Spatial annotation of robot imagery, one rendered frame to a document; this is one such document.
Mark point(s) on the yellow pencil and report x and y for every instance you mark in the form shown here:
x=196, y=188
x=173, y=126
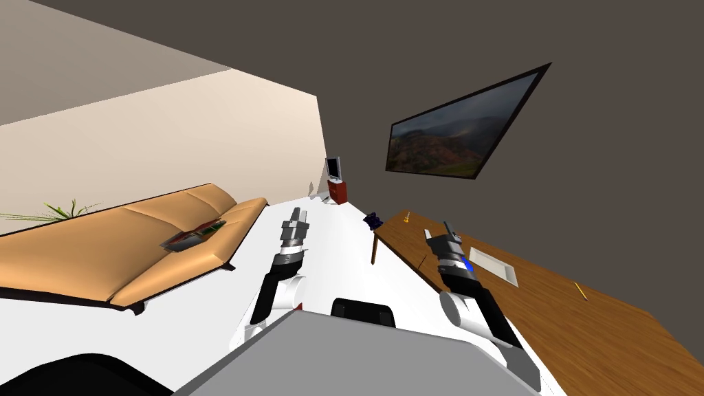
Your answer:
x=581, y=291

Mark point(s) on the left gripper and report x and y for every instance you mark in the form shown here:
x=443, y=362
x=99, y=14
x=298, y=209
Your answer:
x=293, y=234

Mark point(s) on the white rectangular tray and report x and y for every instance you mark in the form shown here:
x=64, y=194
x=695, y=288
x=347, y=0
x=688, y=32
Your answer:
x=493, y=265

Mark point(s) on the orange sofa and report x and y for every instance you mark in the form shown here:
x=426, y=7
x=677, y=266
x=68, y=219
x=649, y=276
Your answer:
x=82, y=247

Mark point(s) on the framed landscape picture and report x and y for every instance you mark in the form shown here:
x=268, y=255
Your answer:
x=456, y=137

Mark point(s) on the dark blue lumpy object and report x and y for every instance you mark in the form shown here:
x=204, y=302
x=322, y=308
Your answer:
x=373, y=220

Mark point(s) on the red cabinet with monitor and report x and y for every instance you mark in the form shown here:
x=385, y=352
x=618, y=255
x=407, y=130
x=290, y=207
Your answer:
x=336, y=190

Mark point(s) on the green plant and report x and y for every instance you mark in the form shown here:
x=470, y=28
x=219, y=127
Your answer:
x=63, y=211

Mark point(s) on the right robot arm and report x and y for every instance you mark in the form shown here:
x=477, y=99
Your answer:
x=473, y=297

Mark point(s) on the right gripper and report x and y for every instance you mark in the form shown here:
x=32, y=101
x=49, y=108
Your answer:
x=446, y=248

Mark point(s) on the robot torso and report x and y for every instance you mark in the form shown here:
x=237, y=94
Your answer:
x=341, y=357

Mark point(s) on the brown wooden table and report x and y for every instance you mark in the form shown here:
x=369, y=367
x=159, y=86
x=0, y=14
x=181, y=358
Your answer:
x=583, y=344

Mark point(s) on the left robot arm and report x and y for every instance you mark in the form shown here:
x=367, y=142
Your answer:
x=270, y=294

